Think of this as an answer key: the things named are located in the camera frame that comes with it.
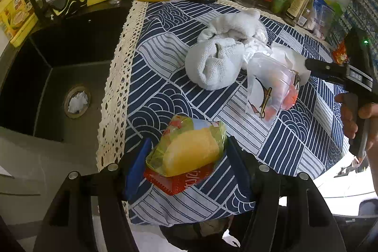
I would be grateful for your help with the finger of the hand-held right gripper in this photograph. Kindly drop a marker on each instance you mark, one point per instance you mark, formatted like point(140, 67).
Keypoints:
point(323, 67)

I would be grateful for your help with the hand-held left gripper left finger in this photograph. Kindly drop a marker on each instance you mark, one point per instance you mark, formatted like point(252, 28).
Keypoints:
point(136, 169)

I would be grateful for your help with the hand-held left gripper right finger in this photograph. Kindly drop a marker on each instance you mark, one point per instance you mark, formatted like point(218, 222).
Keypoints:
point(237, 165)

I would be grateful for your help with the red sachet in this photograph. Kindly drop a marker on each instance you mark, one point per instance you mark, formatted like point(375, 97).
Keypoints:
point(177, 184)

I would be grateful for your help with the yellow green snack packet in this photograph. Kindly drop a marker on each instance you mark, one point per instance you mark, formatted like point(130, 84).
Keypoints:
point(186, 148)

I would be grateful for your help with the clear printed plastic bag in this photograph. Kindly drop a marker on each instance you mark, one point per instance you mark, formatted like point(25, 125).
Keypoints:
point(265, 77)

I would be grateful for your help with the white knitted towel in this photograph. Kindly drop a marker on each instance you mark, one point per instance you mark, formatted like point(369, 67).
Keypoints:
point(212, 63)

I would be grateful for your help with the person's right forearm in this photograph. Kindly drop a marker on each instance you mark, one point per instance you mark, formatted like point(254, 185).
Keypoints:
point(372, 157)

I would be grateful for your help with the person's right hand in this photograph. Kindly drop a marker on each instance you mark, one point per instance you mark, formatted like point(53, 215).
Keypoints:
point(348, 116)

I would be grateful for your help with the red snack packet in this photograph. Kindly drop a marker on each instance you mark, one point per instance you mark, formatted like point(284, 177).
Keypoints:
point(341, 54)

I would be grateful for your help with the clear plastic bags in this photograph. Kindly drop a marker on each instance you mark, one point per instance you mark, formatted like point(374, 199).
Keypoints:
point(320, 18)

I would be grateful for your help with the blue patterned cloth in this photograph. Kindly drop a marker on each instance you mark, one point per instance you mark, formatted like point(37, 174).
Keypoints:
point(357, 10)

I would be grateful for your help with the small yellow cap bottle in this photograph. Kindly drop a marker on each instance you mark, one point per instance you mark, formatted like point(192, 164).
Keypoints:
point(299, 4)

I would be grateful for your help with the blue white patterned tablecloth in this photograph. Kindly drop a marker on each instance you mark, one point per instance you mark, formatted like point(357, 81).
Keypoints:
point(165, 86)

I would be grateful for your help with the white tissue wad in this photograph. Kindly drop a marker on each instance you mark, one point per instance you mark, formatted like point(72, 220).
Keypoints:
point(78, 101)

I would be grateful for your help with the metal sink drain strainer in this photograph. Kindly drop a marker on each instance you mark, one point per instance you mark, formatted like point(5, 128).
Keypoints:
point(67, 110)

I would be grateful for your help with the black kitchen sink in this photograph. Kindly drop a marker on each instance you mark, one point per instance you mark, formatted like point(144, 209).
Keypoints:
point(44, 83)

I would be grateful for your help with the yellow carton box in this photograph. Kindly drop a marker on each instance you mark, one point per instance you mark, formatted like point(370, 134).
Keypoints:
point(16, 13)

